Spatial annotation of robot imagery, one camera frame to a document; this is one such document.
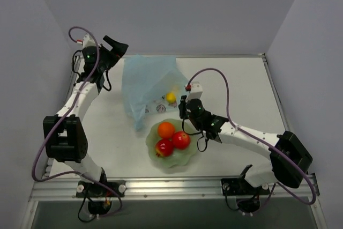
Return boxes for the orange fake orange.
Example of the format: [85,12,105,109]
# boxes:
[157,122,175,139]

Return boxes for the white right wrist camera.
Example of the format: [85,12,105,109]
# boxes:
[185,82,203,102]

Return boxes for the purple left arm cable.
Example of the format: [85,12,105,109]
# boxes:
[31,26,123,218]

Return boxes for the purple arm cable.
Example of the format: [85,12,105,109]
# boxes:
[187,68,317,205]
[31,26,123,218]

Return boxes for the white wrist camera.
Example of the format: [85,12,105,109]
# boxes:
[76,33,96,48]
[185,82,203,102]

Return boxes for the light blue plastic bag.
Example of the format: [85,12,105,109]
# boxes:
[122,55,188,131]

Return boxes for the aluminium front rail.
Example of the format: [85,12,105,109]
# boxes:
[28,174,320,202]

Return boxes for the green flower-shaped glass bowl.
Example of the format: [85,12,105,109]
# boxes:
[145,119,200,170]

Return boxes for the yellow fake lemon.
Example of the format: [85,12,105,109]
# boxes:
[166,92,176,104]

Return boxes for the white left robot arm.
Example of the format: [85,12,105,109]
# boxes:
[43,34,129,196]

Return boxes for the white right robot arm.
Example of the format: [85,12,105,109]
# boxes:
[178,95,313,193]

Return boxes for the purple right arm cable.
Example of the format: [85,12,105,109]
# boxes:
[187,68,317,205]

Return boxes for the white printed inner bag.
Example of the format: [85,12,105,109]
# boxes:
[145,94,178,114]

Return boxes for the red fake apple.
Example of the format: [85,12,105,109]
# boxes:
[171,131,191,150]

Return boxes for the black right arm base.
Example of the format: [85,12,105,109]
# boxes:
[221,178,270,214]

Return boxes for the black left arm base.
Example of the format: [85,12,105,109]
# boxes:
[76,175,126,223]

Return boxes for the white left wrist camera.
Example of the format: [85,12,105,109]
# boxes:
[76,33,96,48]

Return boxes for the red fake pomegranate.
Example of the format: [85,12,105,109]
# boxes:
[155,139,174,157]

